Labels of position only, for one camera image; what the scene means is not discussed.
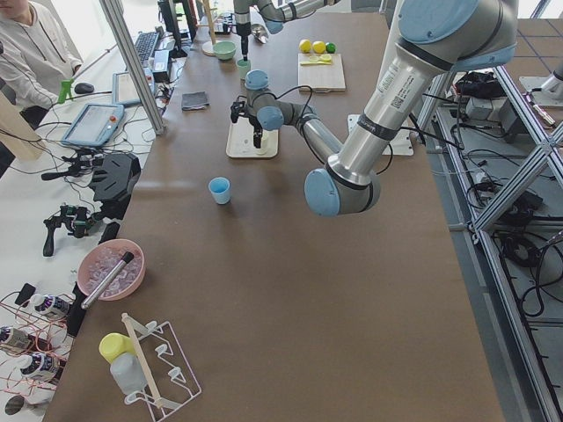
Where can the whole yellow lemon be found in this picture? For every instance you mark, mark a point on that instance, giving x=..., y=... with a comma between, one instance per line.
x=305, y=46
x=318, y=47

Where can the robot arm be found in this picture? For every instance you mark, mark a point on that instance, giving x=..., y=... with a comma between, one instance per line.
x=434, y=37
x=274, y=17

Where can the seated person white hoodie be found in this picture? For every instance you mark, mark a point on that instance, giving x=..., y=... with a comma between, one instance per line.
x=36, y=57

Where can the yellow cup on rack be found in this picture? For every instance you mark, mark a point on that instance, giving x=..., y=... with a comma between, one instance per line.
x=114, y=344

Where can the green lime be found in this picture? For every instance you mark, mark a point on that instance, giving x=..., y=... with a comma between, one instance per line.
x=330, y=47

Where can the metal muddler rod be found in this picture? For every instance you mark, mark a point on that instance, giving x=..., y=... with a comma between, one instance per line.
x=108, y=280

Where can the wooden cutting board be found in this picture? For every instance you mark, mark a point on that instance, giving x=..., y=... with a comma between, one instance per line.
x=322, y=78

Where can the light blue cup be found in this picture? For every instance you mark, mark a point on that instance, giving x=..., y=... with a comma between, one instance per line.
x=219, y=188

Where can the yellow plastic knife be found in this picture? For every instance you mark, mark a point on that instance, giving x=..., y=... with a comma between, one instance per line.
x=317, y=63

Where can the aluminium frame post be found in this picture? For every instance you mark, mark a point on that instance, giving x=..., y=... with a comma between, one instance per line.
x=113, y=12

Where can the black monitor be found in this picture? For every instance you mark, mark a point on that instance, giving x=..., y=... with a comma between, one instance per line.
x=168, y=13

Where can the grey cup on rack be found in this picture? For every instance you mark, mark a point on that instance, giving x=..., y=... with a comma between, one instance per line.
x=127, y=372

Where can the blue teach pendant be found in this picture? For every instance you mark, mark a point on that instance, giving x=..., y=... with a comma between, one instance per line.
x=94, y=126
x=124, y=91

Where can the black headset stand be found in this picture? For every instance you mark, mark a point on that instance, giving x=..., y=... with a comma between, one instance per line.
x=113, y=182

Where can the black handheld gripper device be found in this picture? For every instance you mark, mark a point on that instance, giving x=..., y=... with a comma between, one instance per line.
x=83, y=162

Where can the round wooden stand base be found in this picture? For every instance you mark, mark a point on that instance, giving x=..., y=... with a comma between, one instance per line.
x=208, y=48

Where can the metal ice scoop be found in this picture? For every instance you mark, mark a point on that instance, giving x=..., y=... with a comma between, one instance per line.
x=259, y=33

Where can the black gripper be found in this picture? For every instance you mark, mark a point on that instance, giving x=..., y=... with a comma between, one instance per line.
x=241, y=26
x=255, y=122

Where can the black keyboard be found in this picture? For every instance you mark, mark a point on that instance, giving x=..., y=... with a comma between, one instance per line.
x=145, y=45

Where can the cream rabbit tray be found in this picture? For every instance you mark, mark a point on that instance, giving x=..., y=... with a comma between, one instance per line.
x=240, y=145

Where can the mint green bowl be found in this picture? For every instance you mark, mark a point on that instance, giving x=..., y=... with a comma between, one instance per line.
x=224, y=50

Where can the cream white cup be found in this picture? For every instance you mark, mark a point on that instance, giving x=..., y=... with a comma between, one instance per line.
x=264, y=146

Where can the pink bowl with ice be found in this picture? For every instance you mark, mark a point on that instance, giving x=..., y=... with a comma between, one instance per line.
x=99, y=262

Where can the white wire cup rack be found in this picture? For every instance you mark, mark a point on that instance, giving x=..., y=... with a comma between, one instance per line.
x=171, y=381

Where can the black computer mouse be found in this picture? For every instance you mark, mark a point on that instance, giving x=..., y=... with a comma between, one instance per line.
x=83, y=88

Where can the wooden cup tree pole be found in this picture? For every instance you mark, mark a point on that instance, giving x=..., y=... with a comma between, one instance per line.
x=210, y=20

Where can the grey folded cloth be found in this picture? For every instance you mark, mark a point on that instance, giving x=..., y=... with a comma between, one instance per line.
x=194, y=101

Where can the mint green cup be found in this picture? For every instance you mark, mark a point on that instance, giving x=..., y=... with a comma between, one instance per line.
x=243, y=67

